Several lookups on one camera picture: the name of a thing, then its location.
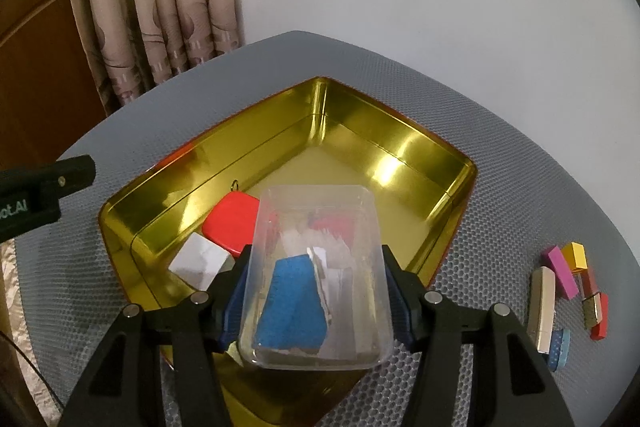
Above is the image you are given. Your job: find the white block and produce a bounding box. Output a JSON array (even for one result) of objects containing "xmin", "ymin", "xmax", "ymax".
[{"xmin": 168, "ymin": 233, "xmax": 235, "ymax": 291}]

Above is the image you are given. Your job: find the clear plastic container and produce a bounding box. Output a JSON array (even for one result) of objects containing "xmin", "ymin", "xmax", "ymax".
[{"xmin": 238, "ymin": 184, "xmax": 394, "ymax": 371}]

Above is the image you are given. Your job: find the brown wooden door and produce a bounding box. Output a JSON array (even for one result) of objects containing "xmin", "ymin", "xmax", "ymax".
[{"xmin": 1, "ymin": 0, "xmax": 107, "ymax": 170}]

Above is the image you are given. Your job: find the dark red lipstick case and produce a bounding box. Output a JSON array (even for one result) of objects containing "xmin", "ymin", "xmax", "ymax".
[{"xmin": 579, "ymin": 268, "xmax": 599, "ymax": 299}]

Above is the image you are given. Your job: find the red rectangular block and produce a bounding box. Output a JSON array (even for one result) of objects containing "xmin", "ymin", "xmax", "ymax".
[{"xmin": 590, "ymin": 293, "xmax": 608, "ymax": 341}]

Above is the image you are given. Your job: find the beige ribbed case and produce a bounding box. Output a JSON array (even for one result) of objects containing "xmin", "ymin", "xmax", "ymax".
[{"xmin": 526, "ymin": 267, "xmax": 555, "ymax": 355}]

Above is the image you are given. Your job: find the olive small block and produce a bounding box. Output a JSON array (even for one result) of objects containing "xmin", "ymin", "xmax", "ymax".
[{"xmin": 582, "ymin": 293, "xmax": 603, "ymax": 329}]

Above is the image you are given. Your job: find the gold tin box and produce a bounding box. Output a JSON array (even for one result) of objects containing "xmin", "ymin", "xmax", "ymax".
[{"xmin": 99, "ymin": 78, "xmax": 477, "ymax": 426}]

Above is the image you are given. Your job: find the red rounded block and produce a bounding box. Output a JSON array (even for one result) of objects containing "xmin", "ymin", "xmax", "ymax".
[{"xmin": 202, "ymin": 191, "xmax": 259, "ymax": 258}]

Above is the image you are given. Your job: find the yellow cube block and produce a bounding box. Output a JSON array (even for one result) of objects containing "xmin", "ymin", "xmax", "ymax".
[{"xmin": 561, "ymin": 242, "xmax": 588, "ymax": 273}]

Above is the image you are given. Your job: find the pink rectangular block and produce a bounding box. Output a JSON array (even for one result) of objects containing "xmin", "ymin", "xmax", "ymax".
[{"xmin": 541, "ymin": 246, "xmax": 579, "ymax": 300}]

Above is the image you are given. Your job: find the blue sponge block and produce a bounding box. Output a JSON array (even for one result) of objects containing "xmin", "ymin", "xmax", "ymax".
[{"xmin": 254, "ymin": 255, "xmax": 328, "ymax": 351}]

